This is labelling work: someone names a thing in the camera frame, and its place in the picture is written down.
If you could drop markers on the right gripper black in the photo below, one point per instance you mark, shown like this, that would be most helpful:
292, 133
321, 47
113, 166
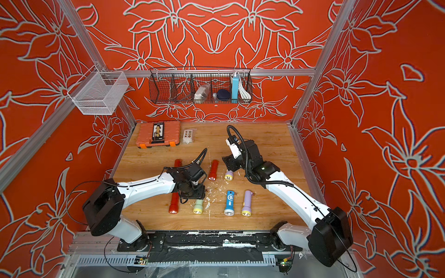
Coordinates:
230, 163

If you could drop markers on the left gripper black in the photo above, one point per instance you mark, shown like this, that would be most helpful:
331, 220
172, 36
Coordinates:
201, 194

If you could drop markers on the purple flashlight back row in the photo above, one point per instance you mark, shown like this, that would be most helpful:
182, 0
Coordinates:
229, 175

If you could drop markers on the purple flashlight row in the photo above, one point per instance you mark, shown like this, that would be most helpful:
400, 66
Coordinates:
229, 175
246, 209

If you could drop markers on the green flashlight front row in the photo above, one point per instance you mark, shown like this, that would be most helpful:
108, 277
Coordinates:
198, 207

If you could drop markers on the red flashlight back row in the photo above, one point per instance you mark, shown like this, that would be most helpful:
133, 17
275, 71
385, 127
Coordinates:
178, 165
213, 170

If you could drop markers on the red flashlight row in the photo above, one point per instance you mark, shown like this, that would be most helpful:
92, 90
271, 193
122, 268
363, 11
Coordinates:
213, 170
178, 165
174, 203

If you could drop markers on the red flashlight front row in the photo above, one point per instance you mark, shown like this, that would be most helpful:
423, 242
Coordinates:
174, 203

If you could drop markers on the blue flashlight front row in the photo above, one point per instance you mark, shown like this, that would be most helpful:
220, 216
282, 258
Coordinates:
229, 209

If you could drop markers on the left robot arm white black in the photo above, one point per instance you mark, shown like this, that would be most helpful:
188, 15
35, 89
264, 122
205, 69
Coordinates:
103, 209

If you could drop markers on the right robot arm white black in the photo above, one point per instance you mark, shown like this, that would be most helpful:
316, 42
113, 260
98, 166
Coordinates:
329, 234

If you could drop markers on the purple flashlight front row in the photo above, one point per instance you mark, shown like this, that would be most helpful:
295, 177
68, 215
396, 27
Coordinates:
246, 209

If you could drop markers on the white button box in bag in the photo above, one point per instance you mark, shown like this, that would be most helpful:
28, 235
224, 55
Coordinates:
188, 136

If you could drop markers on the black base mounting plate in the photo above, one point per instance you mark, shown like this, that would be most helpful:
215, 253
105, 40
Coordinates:
212, 247

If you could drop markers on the black card on case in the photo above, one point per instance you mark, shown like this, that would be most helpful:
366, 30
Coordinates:
158, 133

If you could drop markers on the orange tool case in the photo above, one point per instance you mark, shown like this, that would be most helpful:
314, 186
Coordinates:
172, 131

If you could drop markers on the dark blue round item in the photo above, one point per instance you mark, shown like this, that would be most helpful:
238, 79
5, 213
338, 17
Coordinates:
223, 95

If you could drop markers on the white bagged item in basket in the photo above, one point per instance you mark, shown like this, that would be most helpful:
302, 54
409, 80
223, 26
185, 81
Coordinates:
202, 93

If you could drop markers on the light blue box in basket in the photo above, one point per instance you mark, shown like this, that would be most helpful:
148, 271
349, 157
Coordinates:
235, 87

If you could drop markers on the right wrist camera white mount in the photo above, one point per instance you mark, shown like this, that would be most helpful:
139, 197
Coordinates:
233, 144

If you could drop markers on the black wire wall basket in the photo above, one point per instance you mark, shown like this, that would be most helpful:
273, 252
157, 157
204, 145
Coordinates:
178, 86

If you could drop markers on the clear plastic wall bin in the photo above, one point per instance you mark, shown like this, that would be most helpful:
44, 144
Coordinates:
99, 93

